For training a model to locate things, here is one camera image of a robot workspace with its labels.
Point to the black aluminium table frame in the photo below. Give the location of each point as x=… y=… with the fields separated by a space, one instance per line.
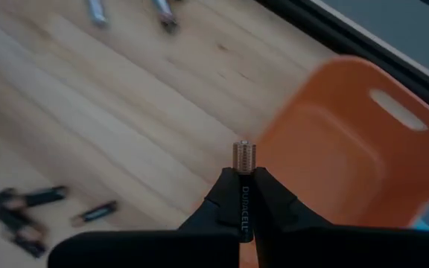
x=348 y=41

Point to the batteries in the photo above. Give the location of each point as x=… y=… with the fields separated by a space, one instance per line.
x=244 y=160

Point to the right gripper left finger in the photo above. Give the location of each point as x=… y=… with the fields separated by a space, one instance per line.
x=199 y=247

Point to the silver purple battery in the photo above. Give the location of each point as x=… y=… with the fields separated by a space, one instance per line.
x=166 y=16
x=97 y=13

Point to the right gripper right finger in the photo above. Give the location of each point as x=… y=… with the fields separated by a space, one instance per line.
x=311 y=249

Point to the orange plastic bin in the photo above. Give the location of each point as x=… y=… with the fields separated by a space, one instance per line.
x=330 y=156

